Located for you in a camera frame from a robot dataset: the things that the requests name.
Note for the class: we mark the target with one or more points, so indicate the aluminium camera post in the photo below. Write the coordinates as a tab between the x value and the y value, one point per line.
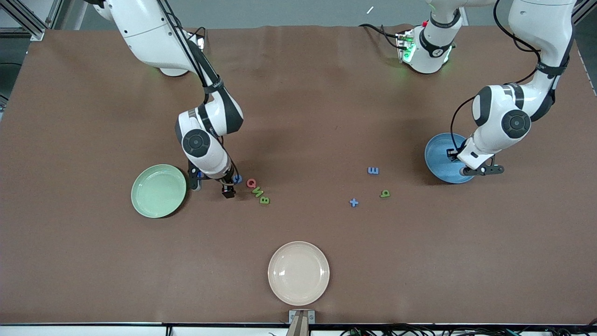
301	326

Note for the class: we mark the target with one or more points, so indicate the white table edge rail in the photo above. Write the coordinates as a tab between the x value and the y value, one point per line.
93	331

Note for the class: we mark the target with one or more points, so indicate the red foam letter Q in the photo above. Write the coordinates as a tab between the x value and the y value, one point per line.
248	183

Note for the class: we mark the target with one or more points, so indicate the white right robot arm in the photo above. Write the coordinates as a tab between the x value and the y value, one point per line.
149	37

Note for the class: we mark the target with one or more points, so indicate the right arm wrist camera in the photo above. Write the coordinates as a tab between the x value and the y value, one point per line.
192	179

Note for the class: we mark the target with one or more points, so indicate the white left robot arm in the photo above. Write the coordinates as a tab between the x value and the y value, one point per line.
494	116

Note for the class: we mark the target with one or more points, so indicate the pale green plate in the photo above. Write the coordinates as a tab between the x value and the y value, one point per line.
158	191

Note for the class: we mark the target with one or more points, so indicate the green foam letter N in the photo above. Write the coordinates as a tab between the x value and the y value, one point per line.
257	192

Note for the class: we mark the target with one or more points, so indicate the beige plate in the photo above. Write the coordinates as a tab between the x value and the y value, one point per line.
298	273

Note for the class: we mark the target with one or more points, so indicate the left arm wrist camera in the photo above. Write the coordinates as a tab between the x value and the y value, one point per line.
485	170

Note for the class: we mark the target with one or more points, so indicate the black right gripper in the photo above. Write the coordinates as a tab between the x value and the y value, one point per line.
227	183

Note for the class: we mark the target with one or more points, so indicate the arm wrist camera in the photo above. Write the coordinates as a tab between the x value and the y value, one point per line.
192	179
485	170

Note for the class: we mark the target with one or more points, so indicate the blue foam letter x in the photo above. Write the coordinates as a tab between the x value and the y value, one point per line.
354	202

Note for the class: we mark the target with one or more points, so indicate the brown table cover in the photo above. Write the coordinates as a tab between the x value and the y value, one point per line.
298	116

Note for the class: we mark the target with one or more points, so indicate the aluminium frame post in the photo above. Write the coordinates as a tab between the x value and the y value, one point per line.
36	33
583	8

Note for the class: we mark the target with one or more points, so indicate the blue plate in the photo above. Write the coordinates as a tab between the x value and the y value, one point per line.
440	161

